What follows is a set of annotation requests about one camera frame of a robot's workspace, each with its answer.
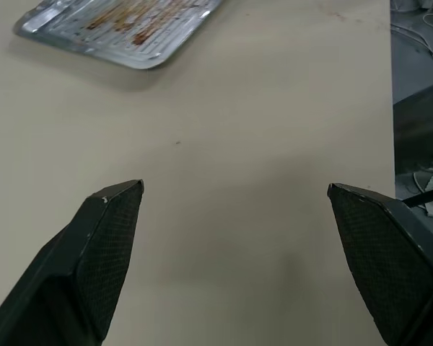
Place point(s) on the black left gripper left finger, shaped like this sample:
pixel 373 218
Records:
pixel 57 281

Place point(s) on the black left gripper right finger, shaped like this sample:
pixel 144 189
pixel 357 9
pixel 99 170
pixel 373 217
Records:
pixel 400 274

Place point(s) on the dark grey slanted panel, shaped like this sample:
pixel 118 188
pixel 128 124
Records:
pixel 425 122

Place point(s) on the ribbed metal baking tray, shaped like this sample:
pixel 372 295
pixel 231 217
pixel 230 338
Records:
pixel 130 32

